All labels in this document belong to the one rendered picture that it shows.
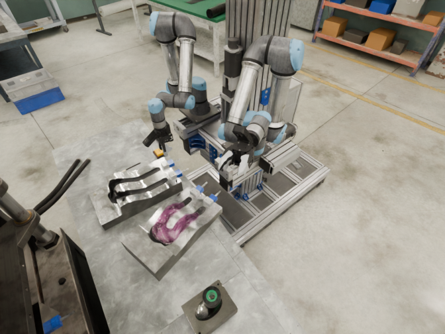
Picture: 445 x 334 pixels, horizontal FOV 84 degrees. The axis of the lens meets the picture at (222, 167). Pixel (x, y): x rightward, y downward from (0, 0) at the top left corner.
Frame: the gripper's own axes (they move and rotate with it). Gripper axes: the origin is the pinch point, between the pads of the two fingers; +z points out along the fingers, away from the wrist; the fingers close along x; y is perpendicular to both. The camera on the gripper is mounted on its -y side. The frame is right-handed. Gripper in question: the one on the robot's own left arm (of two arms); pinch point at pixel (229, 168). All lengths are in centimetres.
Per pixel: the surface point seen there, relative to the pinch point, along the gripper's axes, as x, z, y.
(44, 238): 95, 37, 46
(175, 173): 54, -26, 47
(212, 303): 2, 28, 55
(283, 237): -7, -65, 148
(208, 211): 26, -14, 57
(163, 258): 31, 21, 51
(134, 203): 64, 2, 47
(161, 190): 57, -14, 50
